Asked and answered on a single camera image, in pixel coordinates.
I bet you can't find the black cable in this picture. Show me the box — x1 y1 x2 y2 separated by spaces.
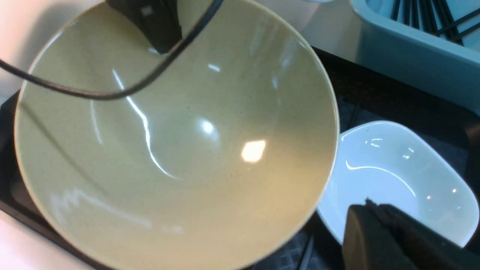
0 0 224 101

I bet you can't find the white small dish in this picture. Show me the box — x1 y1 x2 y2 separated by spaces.
317 121 479 247

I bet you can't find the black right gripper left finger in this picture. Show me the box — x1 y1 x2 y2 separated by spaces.
107 0 182 54

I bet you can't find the tan noodle bowl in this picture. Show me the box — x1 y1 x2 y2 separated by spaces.
14 0 339 270

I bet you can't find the grey-blue chopstick bin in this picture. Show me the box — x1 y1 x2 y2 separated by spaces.
350 0 480 114

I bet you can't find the black chopsticks bundle in bin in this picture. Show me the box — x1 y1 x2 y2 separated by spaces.
387 0 479 47

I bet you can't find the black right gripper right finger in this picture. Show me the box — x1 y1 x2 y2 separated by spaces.
342 199 480 270

